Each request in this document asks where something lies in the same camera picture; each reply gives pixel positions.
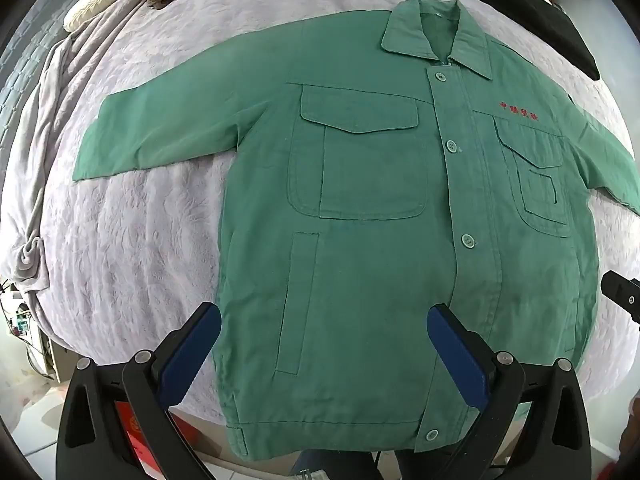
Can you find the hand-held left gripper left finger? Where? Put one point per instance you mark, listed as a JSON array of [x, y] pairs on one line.
[[192, 350]]

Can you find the green work jacket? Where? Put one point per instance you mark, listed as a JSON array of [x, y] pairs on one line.
[[375, 260]]

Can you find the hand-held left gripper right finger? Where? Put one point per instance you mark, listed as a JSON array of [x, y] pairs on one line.
[[460, 355]]

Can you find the person's leg in jeans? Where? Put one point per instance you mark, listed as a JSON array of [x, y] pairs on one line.
[[320, 462]]

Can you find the lavender embossed bed blanket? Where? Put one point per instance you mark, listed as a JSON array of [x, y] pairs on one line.
[[150, 240]]

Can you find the red box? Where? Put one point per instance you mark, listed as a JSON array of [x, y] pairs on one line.
[[134, 430]]

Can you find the black folded clothes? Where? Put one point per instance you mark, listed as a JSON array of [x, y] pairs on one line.
[[540, 15]]

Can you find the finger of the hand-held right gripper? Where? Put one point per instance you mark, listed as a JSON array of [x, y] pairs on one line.
[[622, 295]]

